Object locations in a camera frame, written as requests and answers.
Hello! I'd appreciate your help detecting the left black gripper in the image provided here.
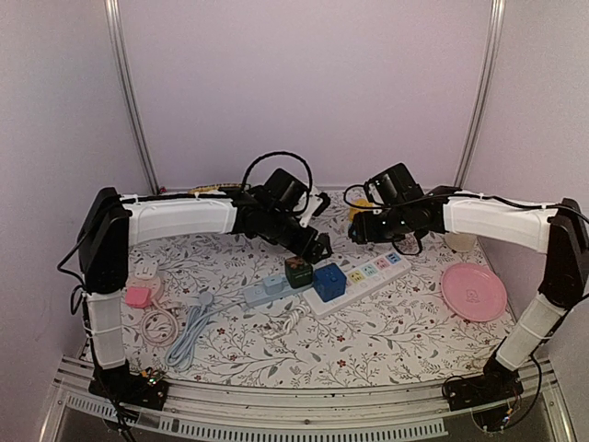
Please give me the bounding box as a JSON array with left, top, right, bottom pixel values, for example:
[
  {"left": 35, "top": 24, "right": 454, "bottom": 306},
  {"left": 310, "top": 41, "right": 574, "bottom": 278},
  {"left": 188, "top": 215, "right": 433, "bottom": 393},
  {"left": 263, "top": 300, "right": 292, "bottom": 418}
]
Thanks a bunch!
[{"left": 264, "top": 209, "right": 333, "bottom": 264}]

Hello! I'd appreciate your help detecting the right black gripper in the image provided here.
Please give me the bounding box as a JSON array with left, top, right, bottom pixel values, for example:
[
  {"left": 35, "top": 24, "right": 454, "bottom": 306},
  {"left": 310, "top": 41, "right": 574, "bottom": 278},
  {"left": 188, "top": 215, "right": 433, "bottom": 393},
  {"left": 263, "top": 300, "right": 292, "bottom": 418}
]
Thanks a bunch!
[{"left": 351, "top": 205, "right": 411, "bottom": 245}]

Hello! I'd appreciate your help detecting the white long power strip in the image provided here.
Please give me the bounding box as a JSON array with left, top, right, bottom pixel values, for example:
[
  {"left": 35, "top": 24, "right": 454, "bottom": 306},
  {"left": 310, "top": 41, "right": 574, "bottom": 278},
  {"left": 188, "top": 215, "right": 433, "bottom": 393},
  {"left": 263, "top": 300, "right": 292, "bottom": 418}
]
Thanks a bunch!
[{"left": 301, "top": 251, "right": 411, "bottom": 320}]

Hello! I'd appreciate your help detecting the yellow cube plug adapter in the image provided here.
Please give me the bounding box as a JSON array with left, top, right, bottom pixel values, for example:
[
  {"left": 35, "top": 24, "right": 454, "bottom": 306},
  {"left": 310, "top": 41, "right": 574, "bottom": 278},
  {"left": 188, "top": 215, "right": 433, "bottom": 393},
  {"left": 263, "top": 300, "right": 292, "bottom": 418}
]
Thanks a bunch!
[{"left": 349, "top": 198, "right": 374, "bottom": 222}]

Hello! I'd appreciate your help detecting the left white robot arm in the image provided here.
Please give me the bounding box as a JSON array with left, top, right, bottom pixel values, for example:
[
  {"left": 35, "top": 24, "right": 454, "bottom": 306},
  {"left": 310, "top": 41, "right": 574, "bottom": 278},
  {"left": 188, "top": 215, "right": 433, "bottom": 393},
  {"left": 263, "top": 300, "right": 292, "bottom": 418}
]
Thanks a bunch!
[{"left": 66, "top": 169, "right": 332, "bottom": 400}]

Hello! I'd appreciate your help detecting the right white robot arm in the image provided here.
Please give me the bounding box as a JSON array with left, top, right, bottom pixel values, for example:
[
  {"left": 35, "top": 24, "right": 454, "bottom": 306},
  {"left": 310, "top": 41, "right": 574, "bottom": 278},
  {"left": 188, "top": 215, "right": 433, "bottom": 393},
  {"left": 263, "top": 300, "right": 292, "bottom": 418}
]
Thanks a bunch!
[{"left": 348, "top": 163, "right": 588, "bottom": 401}]

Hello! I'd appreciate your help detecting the dark green cube socket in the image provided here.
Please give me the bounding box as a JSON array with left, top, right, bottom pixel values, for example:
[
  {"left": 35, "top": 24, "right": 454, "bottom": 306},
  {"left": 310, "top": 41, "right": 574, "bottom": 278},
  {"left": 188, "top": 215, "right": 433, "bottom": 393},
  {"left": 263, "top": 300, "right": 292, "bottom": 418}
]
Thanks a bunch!
[{"left": 284, "top": 256, "right": 314, "bottom": 288}]

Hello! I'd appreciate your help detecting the dark blue cube socket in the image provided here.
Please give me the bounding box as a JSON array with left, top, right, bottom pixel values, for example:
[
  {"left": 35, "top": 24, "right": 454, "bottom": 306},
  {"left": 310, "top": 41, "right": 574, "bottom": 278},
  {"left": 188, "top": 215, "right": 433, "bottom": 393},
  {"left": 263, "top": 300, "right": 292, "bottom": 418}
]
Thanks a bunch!
[{"left": 313, "top": 263, "right": 347, "bottom": 302}]

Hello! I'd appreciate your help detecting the light blue charger plug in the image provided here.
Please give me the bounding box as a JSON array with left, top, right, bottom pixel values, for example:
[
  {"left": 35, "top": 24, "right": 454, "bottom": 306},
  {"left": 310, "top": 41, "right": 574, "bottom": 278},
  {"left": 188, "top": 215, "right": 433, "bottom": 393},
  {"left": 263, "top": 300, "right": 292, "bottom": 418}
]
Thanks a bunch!
[{"left": 262, "top": 274, "right": 284, "bottom": 296}]

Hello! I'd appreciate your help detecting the white plug adapter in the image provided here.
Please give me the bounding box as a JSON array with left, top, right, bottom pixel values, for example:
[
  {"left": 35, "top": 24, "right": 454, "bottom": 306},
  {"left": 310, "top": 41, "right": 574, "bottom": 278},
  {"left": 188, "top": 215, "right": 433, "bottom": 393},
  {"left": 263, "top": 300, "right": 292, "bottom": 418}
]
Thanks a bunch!
[{"left": 133, "top": 260, "right": 158, "bottom": 281}]

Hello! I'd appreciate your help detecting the pink square plug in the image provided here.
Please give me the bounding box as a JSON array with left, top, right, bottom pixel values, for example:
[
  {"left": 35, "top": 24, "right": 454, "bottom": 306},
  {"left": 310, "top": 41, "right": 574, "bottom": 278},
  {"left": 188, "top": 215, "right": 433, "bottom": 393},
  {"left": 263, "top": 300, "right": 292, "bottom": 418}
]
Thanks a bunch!
[{"left": 124, "top": 286, "right": 151, "bottom": 308}]

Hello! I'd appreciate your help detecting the cream plastic cup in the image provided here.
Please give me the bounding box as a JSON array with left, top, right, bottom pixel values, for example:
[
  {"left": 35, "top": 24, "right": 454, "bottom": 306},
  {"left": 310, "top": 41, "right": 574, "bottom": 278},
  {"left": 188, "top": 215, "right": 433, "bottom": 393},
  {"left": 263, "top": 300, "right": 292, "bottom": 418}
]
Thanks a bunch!
[{"left": 444, "top": 233, "right": 477, "bottom": 253}]

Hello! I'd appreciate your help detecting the pink plastic plate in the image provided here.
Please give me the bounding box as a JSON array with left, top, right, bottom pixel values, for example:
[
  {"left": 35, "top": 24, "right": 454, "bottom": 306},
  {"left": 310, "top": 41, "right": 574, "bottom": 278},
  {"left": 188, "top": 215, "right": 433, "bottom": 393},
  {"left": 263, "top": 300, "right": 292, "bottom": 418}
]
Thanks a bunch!
[{"left": 440, "top": 263, "right": 507, "bottom": 322}]

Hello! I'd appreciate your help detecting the black and tan mat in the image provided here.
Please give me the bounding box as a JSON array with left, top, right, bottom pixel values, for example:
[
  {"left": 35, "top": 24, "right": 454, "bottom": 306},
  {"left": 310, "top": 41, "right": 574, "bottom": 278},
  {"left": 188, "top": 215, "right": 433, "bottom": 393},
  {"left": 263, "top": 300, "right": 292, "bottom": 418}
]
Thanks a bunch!
[{"left": 188, "top": 183, "right": 241, "bottom": 194}]

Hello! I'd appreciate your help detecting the pink round power strip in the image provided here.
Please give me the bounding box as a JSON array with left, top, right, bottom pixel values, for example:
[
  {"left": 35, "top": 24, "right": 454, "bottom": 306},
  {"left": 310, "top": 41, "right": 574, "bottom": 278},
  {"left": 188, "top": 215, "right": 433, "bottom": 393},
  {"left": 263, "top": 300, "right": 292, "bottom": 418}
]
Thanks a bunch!
[{"left": 126, "top": 274, "right": 164, "bottom": 305}]

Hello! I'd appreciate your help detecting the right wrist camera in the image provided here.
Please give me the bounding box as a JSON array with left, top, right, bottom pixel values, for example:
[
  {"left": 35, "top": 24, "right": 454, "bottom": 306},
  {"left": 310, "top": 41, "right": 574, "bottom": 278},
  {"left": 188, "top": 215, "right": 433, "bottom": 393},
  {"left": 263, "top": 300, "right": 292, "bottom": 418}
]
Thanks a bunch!
[{"left": 363, "top": 179, "right": 383, "bottom": 205}]

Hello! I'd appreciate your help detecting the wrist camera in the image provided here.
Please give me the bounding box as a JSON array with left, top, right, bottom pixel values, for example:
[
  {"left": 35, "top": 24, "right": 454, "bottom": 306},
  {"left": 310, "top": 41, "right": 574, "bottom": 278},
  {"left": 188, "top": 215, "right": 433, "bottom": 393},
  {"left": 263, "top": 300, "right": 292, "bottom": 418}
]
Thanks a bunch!
[
  {"left": 297, "top": 188, "right": 330, "bottom": 227},
  {"left": 363, "top": 179, "right": 383, "bottom": 205}
]

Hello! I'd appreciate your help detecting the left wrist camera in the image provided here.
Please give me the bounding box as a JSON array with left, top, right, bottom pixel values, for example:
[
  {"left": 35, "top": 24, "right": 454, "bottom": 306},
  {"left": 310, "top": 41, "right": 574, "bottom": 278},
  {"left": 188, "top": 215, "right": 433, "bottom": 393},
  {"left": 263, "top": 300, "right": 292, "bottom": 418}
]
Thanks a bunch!
[{"left": 297, "top": 188, "right": 330, "bottom": 227}]

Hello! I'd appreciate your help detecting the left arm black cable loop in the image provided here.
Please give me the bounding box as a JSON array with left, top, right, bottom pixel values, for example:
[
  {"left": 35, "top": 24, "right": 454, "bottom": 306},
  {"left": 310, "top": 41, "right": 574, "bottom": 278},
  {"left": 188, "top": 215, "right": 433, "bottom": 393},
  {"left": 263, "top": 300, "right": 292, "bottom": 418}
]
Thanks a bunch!
[{"left": 240, "top": 150, "right": 314, "bottom": 194}]

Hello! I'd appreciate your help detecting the white power strip cable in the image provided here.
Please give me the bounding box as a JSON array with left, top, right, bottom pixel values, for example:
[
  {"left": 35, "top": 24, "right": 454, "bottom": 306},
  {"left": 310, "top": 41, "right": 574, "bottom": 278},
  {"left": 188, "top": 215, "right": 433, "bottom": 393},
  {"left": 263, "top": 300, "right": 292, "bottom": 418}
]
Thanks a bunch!
[{"left": 262, "top": 302, "right": 312, "bottom": 338}]

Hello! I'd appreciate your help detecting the pink coiled cable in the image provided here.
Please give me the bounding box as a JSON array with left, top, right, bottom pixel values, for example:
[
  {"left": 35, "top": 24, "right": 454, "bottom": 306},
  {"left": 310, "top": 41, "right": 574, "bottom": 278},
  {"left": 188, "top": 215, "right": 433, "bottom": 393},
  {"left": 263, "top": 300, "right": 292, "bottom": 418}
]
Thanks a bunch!
[{"left": 139, "top": 298, "right": 186, "bottom": 346}]

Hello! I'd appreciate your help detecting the light blue coiled cable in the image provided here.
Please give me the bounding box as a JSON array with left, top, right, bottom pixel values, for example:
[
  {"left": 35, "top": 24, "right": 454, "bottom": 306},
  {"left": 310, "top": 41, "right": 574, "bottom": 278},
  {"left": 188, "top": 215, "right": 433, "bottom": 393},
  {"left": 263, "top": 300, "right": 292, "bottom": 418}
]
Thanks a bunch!
[{"left": 164, "top": 291, "right": 247, "bottom": 370}]

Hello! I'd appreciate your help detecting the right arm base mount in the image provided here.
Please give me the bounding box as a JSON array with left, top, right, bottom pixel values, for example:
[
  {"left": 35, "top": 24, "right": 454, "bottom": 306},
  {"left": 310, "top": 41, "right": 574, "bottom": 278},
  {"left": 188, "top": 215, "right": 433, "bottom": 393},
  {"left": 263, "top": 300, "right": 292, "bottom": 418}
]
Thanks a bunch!
[{"left": 442, "top": 360, "right": 524, "bottom": 433}]

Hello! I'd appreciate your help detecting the front aluminium rail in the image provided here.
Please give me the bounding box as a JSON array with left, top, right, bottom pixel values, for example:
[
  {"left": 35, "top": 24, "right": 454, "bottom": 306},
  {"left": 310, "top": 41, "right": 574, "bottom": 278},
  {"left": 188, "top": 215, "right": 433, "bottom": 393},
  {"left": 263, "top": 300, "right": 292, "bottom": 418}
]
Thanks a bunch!
[{"left": 40, "top": 357, "right": 579, "bottom": 441}]

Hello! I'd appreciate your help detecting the right aluminium frame post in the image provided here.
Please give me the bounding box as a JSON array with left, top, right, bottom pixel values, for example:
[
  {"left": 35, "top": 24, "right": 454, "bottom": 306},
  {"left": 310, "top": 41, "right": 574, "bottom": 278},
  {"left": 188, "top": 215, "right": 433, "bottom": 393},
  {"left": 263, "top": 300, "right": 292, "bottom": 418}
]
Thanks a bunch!
[{"left": 454, "top": 0, "right": 506, "bottom": 188}]

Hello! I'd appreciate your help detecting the aluminium frame post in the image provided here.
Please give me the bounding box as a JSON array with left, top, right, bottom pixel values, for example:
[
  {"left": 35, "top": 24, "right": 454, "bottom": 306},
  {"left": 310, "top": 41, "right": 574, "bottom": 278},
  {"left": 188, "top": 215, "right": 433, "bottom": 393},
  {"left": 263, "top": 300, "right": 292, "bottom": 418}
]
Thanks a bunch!
[
  {"left": 454, "top": 0, "right": 506, "bottom": 188},
  {"left": 104, "top": 0, "right": 160, "bottom": 194}
]

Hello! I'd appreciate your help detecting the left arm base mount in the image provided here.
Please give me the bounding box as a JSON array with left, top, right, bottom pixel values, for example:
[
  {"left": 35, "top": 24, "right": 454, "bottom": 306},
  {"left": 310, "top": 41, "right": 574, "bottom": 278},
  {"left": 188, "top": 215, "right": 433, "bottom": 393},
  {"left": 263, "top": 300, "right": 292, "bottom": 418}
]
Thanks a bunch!
[{"left": 88, "top": 365, "right": 169, "bottom": 411}]

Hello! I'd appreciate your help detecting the left aluminium frame post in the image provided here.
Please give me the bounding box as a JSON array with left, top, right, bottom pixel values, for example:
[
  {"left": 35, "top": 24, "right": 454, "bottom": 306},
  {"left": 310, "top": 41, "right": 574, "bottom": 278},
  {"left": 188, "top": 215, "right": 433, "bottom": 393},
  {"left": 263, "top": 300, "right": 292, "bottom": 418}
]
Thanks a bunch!
[{"left": 104, "top": 0, "right": 160, "bottom": 194}]

